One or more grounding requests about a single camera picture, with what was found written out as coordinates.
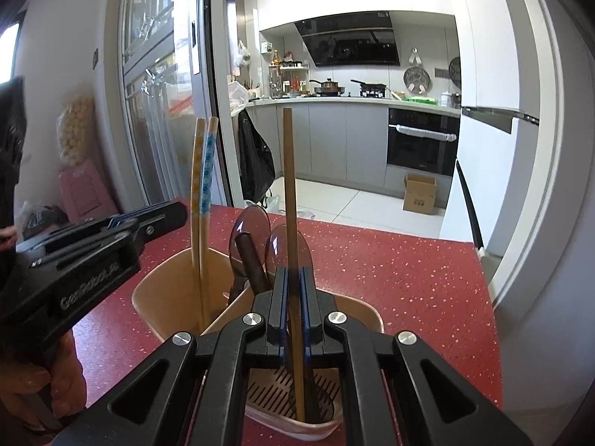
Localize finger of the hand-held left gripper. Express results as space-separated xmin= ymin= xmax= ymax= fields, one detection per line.
xmin=106 ymin=208 xmax=190 ymax=263
xmin=108 ymin=200 xmax=187 ymax=226

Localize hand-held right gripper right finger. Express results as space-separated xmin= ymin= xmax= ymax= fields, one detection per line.
xmin=299 ymin=266 xmax=534 ymax=446

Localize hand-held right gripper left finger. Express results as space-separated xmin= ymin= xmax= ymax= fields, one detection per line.
xmin=50 ymin=266 xmax=290 ymax=446

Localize translucent grey spoon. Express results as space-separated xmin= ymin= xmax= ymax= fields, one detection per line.
xmin=228 ymin=204 xmax=271 ymax=305
xmin=288 ymin=366 xmax=336 ymax=424
xmin=265 ymin=224 xmax=314 ymax=291

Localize orange patterned wooden chopstick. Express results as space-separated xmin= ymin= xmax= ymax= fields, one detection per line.
xmin=190 ymin=117 xmax=208 ymax=332

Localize dark stick utensil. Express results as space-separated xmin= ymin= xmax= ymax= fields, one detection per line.
xmin=234 ymin=231 xmax=271 ymax=296

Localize beige plastic utensil holder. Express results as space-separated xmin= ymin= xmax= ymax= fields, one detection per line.
xmin=131 ymin=245 xmax=386 ymax=443

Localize blue patterned wooden chopstick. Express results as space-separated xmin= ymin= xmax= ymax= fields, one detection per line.
xmin=199 ymin=116 xmax=220 ymax=289

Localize plain wooden chopstick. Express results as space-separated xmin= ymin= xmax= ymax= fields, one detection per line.
xmin=282 ymin=107 xmax=308 ymax=423

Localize person's left hand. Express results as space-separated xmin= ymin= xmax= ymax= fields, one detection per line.
xmin=0 ymin=330 xmax=87 ymax=430

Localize stack of pink stools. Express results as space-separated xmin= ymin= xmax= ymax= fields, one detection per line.
xmin=58 ymin=157 xmax=120 ymax=224

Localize clear bag of dark things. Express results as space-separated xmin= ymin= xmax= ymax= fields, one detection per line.
xmin=17 ymin=201 xmax=69 ymax=239

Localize mesh bag of yellow balls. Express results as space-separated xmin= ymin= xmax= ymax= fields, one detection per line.
xmin=56 ymin=94 xmax=97 ymax=167

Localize hanging black plastic bag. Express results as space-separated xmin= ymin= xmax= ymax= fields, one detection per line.
xmin=237 ymin=109 xmax=276 ymax=204

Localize sliding glass door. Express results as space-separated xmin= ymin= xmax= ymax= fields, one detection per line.
xmin=103 ymin=0 xmax=234 ymax=212

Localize white plastic bag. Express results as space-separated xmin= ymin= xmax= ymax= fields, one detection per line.
xmin=227 ymin=81 xmax=252 ymax=115

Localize person's dark clothing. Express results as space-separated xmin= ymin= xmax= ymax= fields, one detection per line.
xmin=0 ymin=75 xmax=27 ymax=229

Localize cardboard box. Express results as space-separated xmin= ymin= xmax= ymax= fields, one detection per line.
xmin=402 ymin=173 xmax=438 ymax=217

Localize grey kitchen base cabinets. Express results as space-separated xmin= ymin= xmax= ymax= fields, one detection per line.
xmin=245 ymin=100 xmax=390 ymax=185

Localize metal spice rack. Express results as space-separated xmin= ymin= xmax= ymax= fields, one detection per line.
xmin=268 ymin=48 xmax=311 ymax=99

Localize black built-in oven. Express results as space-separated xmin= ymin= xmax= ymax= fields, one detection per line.
xmin=385 ymin=106 xmax=461 ymax=178

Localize brown cooking pot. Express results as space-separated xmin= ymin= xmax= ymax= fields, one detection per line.
xmin=309 ymin=78 xmax=347 ymax=97

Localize black frying pan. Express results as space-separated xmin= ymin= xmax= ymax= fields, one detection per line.
xmin=350 ymin=79 xmax=388 ymax=99

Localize round metal steamer rack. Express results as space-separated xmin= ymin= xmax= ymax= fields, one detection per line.
xmin=402 ymin=48 xmax=433 ymax=94

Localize white refrigerator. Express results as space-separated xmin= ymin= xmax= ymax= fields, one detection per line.
xmin=438 ymin=0 xmax=561 ymax=310

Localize black range hood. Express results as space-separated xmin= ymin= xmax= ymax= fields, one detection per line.
xmin=293 ymin=10 xmax=402 ymax=68

